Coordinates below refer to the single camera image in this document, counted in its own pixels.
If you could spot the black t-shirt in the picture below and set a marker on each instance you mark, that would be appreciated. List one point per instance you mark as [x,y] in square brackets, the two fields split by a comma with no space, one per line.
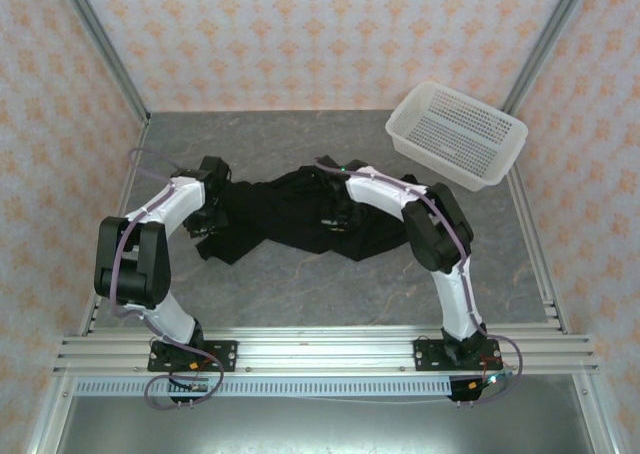
[280,209]

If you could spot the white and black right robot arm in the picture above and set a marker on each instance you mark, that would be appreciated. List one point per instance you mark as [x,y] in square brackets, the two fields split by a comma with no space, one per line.
[380,194]

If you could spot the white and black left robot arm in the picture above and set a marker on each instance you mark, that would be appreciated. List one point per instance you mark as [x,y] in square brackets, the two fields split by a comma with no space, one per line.
[175,199]

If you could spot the white perforated plastic basket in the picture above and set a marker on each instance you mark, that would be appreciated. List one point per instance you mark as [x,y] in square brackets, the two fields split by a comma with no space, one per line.
[450,134]

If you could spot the small circuit board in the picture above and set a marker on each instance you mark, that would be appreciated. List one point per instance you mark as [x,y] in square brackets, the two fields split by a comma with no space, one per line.
[196,387]

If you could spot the shiny metal sheet panel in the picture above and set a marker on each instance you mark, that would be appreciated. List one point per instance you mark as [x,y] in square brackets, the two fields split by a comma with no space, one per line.
[325,426]

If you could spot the circuit board with green light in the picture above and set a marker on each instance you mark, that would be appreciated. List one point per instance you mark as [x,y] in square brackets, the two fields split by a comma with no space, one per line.
[487,381]

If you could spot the aluminium mounting rail beam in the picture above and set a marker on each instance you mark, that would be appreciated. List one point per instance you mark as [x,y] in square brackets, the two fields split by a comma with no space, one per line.
[325,349]

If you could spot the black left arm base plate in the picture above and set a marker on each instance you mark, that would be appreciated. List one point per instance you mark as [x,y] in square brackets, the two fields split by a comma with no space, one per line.
[225,356]

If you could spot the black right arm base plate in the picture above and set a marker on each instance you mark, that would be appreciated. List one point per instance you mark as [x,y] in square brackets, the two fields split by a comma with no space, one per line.
[425,356]

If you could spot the aluminium corner frame post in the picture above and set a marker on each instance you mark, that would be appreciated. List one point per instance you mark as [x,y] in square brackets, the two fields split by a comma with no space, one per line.
[545,39]
[105,44]

